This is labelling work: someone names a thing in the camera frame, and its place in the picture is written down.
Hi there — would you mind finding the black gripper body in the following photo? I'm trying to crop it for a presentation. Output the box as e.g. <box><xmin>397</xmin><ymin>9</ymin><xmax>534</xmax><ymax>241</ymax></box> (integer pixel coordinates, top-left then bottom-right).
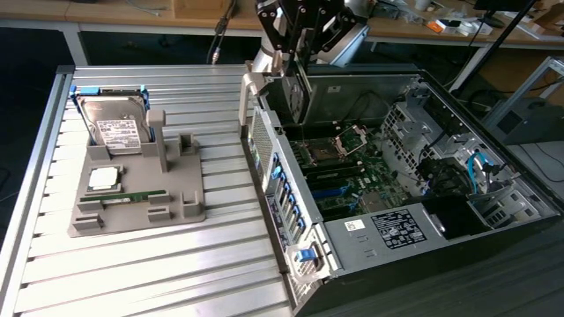
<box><xmin>280</xmin><ymin>0</ymin><xmax>346</xmax><ymax>32</ymax></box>

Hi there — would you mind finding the graphics card with metal bracket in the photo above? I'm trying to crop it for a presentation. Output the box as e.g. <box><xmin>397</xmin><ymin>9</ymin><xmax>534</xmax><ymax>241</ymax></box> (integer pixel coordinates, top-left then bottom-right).
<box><xmin>265</xmin><ymin>51</ymin><xmax>318</xmax><ymax>125</ymax></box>

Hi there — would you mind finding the wooden box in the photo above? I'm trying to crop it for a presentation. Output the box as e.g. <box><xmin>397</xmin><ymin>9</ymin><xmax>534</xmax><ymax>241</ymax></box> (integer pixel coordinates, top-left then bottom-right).
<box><xmin>170</xmin><ymin>0</ymin><xmax>233</xmax><ymax>19</ymax></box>

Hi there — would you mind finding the orange small box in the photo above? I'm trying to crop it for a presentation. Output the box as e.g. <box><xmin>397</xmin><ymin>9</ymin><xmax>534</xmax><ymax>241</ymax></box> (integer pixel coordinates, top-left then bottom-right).
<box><xmin>429</xmin><ymin>18</ymin><xmax>461</xmax><ymax>34</ymax></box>

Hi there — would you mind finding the white small box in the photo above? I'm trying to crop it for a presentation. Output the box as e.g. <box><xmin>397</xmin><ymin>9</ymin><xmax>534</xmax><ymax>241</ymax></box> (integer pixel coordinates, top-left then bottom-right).
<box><xmin>456</xmin><ymin>20</ymin><xmax>493</xmax><ymax>37</ymax></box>

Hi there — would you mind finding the metal socket cover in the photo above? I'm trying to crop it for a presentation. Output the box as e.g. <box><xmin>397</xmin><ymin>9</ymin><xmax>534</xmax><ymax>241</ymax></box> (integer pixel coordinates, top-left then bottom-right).
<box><xmin>333</xmin><ymin>124</ymin><xmax>369</xmax><ymax>156</ymax></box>

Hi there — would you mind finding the metal disk bay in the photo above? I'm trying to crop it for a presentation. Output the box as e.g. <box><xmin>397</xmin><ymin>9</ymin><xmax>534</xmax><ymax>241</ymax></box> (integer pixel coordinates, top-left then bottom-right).
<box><xmin>381</xmin><ymin>100</ymin><xmax>446</xmax><ymax>160</ymax></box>

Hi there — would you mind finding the black monitor stand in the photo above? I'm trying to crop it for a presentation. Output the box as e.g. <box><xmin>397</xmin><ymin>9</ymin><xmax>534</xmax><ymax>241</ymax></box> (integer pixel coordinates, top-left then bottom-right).
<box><xmin>473</xmin><ymin>0</ymin><xmax>508</xmax><ymax>29</ymax></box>

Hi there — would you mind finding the CPU socket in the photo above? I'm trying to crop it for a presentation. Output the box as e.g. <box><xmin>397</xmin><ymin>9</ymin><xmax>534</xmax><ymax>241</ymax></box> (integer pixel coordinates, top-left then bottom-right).
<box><xmin>302</xmin><ymin>138</ymin><xmax>342</xmax><ymax>168</ymax></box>

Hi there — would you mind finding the black slanted pole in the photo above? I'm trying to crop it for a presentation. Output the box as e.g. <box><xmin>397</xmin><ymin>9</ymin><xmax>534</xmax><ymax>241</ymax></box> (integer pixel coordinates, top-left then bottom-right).
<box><xmin>448</xmin><ymin>0</ymin><xmax>538</xmax><ymax>92</ymax></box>

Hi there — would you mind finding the wooden desk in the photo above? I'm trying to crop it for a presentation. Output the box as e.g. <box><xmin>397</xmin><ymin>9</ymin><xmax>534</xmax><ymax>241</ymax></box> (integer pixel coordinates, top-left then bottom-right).
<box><xmin>0</xmin><ymin>0</ymin><xmax>564</xmax><ymax>50</ymax></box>

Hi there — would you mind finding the black RAM stick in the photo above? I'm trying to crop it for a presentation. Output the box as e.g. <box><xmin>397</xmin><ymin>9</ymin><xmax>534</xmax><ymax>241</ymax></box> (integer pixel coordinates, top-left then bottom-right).
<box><xmin>302</xmin><ymin>166</ymin><xmax>365</xmax><ymax>183</ymax></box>

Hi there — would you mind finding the hard disk in blue caddy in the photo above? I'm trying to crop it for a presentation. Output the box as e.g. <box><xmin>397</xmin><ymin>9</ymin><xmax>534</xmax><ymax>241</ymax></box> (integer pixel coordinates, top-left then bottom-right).
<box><xmin>69</xmin><ymin>85</ymin><xmax>153</xmax><ymax>156</ymax></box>

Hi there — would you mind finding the green motherboard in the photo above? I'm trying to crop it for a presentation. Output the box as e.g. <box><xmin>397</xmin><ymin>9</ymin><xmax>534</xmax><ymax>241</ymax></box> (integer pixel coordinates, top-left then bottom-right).
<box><xmin>288</xmin><ymin>123</ymin><xmax>424</xmax><ymax>221</ymax></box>

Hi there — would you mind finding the blue expansion slot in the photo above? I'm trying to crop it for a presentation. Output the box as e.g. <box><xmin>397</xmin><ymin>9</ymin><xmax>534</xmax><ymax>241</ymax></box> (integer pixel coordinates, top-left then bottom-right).
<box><xmin>314</xmin><ymin>186</ymin><xmax>345</xmax><ymax>199</ymax></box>

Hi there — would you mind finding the brown cardboard box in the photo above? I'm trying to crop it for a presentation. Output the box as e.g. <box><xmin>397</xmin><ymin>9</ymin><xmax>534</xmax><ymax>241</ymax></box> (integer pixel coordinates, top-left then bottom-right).
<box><xmin>532</xmin><ymin>3</ymin><xmax>564</xmax><ymax>32</ymax></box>

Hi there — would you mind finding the black case fan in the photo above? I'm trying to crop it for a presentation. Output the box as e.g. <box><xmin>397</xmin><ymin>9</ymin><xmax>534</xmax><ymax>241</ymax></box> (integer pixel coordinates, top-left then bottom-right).
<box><xmin>416</xmin><ymin>158</ymin><xmax>470</xmax><ymax>199</ymax></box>

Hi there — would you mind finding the grey parts rack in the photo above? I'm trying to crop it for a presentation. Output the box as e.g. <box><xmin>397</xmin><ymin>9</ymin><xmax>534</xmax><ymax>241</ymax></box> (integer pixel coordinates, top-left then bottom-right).
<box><xmin>66</xmin><ymin>110</ymin><xmax>208</xmax><ymax>238</ymax></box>

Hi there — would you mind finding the silver CPU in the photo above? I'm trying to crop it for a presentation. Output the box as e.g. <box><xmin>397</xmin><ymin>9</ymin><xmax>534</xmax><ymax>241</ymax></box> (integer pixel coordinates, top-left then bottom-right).
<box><xmin>85</xmin><ymin>166</ymin><xmax>122</xmax><ymax>193</ymax></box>

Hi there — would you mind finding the green RAM stick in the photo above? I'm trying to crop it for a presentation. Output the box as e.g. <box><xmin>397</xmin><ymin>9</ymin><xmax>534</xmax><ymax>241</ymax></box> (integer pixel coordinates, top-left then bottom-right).
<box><xmin>81</xmin><ymin>190</ymin><xmax>168</xmax><ymax>203</ymax></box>

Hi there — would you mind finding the grey power supply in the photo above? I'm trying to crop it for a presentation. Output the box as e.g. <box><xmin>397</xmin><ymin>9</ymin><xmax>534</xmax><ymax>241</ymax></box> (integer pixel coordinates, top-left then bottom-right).
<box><xmin>324</xmin><ymin>203</ymin><xmax>446</xmax><ymax>269</ymax></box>

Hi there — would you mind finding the open black PC case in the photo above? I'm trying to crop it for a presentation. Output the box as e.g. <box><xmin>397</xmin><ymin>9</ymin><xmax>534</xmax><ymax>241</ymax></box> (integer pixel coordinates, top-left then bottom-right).
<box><xmin>240</xmin><ymin>64</ymin><xmax>564</xmax><ymax>317</ymax></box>

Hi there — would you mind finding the black hanging cable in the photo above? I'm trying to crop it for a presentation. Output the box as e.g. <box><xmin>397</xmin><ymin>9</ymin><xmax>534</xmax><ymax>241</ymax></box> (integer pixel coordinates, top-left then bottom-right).
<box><xmin>209</xmin><ymin>0</ymin><xmax>237</xmax><ymax>65</ymax></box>

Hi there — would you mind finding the beige corner bracket post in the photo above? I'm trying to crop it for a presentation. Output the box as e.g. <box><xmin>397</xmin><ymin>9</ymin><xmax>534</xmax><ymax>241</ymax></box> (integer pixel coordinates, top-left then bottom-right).
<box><xmin>237</xmin><ymin>72</ymin><xmax>268</xmax><ymax>127</ymax></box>

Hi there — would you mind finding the grey aluminium frame cabinet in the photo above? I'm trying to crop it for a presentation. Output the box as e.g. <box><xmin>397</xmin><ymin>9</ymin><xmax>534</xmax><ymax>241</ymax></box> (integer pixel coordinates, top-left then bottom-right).
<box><xmin>482</xmin><ymin>55</ymin><xmax>564</xmax><ymax>147</ymax></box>

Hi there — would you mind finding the light blue wire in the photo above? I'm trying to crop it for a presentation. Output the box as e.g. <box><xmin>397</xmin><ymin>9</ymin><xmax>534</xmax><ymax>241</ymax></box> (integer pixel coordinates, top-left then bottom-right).
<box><xmin>466</xmin><ymin>150</ymin><xmax>497</xmax><ymax>196</ymax></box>

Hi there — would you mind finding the grey flat wire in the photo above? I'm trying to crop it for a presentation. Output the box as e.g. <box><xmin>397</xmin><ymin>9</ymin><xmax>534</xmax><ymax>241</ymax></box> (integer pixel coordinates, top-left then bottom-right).
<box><xmin>466</xmin><ymin>183</ymin><xmax>517</xmax><ymax>203</ymax></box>

